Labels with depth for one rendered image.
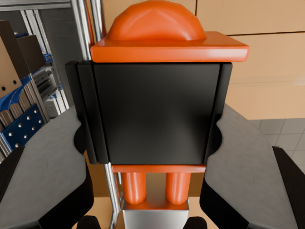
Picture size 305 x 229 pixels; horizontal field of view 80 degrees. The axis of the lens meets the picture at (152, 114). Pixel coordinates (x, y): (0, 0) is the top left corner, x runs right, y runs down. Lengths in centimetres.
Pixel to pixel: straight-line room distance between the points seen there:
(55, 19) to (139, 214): 114
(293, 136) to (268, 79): 120
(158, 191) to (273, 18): 80
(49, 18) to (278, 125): 186
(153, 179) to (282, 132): 184
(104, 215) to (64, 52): 97
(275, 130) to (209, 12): 139
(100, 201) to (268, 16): 82
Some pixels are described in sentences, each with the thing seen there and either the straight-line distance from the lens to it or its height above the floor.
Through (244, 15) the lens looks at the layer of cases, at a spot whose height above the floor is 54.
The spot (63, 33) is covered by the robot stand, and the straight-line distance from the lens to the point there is 122.
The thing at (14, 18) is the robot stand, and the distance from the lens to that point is 133.
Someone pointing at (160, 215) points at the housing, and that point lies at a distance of 19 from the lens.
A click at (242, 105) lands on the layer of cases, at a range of 97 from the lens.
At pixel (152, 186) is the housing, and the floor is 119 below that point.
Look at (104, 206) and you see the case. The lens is 47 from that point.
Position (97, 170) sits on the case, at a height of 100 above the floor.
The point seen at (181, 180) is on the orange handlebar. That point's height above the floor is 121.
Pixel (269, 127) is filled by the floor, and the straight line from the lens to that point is 190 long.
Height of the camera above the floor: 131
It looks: 59 degrees down
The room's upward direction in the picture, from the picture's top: 179 degrees counter-clockwise
